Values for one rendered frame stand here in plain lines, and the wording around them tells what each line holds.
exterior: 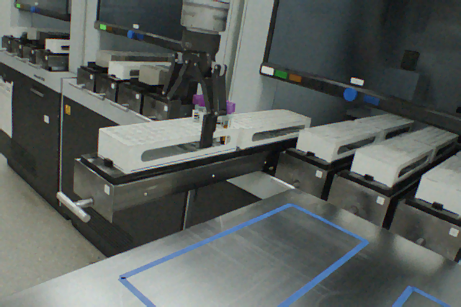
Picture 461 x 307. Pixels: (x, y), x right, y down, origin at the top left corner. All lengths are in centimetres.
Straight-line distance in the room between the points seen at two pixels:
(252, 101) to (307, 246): 64
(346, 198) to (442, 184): 20
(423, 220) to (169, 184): 50
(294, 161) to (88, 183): 48
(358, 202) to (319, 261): 38
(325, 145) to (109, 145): 50
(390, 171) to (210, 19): 49
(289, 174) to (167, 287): 60
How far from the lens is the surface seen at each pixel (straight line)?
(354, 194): 92
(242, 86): 117
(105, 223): 172
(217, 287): 47
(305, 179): 97
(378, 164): 92
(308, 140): 99
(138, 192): 73
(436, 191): 89
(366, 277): 56
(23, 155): 239
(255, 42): 114
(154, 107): 132
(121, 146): 72
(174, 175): 77
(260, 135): 109
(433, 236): 88
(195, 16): 77
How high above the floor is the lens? 111
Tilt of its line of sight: 20 degrees down
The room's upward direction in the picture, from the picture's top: 10 degrees clockwise
